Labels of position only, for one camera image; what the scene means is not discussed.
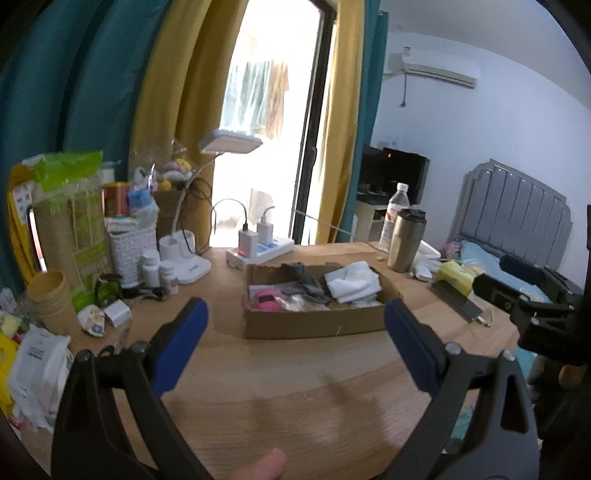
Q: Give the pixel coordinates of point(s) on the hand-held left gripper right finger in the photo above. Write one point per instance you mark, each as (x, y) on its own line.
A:
(413, 346)

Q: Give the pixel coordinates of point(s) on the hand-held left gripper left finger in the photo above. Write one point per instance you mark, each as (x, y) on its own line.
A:
(182, 341)

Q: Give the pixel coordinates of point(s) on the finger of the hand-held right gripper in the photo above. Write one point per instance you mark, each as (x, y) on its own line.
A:
(521, 267)
(494, 288)

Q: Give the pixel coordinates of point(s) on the white cloth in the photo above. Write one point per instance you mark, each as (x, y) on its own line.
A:
(353, 281)

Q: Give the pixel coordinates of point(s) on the cardboard box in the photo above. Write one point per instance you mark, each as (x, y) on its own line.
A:
(314, 323)

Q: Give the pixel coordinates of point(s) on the grey cloth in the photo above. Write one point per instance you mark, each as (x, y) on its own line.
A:
(302, 281)

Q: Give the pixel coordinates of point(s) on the yellow soft packet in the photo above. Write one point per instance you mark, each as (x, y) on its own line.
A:
(455, 276)

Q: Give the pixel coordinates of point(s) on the person's left hand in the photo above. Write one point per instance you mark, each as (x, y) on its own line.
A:
(258, 467)

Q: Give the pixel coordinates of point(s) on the bed with blue blanket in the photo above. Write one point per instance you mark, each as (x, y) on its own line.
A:
(489, 261)

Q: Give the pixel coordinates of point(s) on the black phone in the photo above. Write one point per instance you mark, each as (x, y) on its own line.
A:
(457, 300)

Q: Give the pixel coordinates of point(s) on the grey padded headboard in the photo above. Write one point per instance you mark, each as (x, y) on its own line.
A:
(512, 212)

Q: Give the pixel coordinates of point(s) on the white pill bottle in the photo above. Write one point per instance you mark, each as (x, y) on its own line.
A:
(151, 267)
(168, 277)

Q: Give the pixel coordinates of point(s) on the small white box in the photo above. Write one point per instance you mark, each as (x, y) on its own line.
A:
(118, 314)

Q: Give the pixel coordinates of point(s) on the white plastic bag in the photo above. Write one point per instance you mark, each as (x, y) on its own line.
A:
(427, 254)

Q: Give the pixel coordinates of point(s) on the crumpled printed packet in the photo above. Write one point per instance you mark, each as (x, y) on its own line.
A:
(93, 321)

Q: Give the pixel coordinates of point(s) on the stainless steel tumbler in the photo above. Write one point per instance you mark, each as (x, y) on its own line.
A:
(405, 244)

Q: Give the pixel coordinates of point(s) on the white woven basket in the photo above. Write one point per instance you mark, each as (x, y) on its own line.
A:
(131, 256)

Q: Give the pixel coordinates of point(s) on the white charger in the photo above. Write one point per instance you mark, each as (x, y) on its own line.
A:
(248, 243)
(265, 233)

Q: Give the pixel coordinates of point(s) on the white power strip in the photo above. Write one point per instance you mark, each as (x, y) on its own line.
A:
(270, 251)

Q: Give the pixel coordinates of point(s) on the clear plastic water bottle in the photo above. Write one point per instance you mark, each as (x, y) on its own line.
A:
(396, 207)

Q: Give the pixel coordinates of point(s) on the brown paper bag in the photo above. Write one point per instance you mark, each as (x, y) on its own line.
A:
(173, 212)

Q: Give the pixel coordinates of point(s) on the white cabinet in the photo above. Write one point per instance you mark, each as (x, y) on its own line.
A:
(367, 219)

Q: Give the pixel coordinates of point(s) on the stack of brown paper cups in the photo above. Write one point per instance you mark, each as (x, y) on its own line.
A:
(51, 300)

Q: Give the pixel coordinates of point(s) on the white wet wipes pack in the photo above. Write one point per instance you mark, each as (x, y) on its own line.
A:
(39, 369)

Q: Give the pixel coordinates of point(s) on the black television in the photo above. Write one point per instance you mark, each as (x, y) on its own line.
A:
(395, 173)

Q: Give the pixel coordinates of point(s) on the red can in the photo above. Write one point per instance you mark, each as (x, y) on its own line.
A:
(116, 199)

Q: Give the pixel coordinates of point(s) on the green and brown snack bag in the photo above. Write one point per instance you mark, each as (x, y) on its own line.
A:
(69, 221)

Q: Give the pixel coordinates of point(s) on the clear bag of small toys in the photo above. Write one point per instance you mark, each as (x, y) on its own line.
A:
(171, 168)

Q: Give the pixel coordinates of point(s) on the white desk lamp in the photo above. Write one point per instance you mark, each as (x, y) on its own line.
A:
(231, 142)

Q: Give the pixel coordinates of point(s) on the white air conditioner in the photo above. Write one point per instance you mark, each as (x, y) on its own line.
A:
(434, 69)

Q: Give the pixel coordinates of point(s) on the yellow curtain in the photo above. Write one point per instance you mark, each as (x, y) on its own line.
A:
(184, 92)
(344, 115)

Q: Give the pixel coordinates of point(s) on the teal curtain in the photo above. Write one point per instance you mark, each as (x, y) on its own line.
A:
(371, 92)
(69, 83)

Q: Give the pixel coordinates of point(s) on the hanging clothes outside window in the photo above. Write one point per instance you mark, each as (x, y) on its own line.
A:
(258, 97)

